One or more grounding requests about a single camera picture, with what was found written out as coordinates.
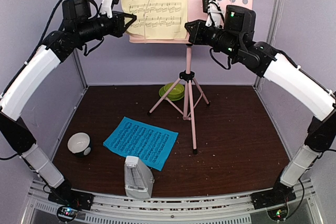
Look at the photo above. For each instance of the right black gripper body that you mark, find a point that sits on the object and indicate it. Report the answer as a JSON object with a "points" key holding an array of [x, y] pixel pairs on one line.
{"points": [[202, 39]]}

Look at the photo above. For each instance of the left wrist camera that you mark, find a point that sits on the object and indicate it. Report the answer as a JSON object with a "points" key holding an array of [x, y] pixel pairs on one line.
{"points": [[106, 7]]}

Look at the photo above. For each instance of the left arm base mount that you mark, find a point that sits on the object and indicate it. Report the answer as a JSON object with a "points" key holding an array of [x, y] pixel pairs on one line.
{"points": [[69, 208]]}

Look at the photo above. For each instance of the yellow sheet music page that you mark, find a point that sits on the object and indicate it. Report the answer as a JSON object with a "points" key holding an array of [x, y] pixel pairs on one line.
{"points": [[157, 19]]}

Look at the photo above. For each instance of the blue sheet music page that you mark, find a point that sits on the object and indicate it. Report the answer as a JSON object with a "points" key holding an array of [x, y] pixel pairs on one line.
{"points": [[151, 144]]}

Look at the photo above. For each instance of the front aluminium rail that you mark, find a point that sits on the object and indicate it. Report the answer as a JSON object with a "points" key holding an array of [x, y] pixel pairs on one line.
{"points": [[230, 208]]}

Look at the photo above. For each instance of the green plastic bowl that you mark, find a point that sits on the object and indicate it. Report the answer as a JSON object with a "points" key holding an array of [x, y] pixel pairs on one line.
{"points": [[179, 88]]}

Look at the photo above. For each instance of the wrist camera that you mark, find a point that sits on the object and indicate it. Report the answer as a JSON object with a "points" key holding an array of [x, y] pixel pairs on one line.
{"points": [[214, 13], [106, 7]]}

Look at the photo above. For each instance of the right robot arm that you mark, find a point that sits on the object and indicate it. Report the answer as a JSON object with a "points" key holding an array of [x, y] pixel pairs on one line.
{"points": [[235, 39]]}

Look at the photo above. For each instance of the pink music stand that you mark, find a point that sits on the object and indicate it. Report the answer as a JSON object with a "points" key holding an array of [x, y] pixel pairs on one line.
{"points": [[193, 92]]}

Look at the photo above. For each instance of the green plastic saucer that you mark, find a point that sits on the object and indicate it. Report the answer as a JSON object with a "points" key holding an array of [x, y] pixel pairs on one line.
{"points": [[172, 97]]}

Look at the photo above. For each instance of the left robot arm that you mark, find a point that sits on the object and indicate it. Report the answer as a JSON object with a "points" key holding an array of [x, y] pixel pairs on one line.
{"points": [[72, 24]]}

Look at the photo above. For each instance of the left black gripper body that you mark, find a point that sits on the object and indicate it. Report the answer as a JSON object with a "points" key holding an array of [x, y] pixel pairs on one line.
{"points": [[116, 30]]}

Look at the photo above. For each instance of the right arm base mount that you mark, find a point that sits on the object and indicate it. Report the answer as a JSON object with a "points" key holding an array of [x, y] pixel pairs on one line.
{"points": [[276, 204]]}

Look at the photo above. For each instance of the white and navy bowl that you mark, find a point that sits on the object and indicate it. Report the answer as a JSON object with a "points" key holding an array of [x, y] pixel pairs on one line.
{"points": [[80, 144]]}

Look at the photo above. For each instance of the right aluminium frame post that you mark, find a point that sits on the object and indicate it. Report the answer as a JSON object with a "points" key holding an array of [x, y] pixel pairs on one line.
{"points": [[275, 21]]}

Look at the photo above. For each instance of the white metronome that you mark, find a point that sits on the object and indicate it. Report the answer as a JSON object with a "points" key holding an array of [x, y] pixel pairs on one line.
{"points": [[138, 179]]}

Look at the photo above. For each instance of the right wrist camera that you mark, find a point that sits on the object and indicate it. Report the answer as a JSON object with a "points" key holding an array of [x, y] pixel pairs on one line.
{"points": [[214, 13]]}

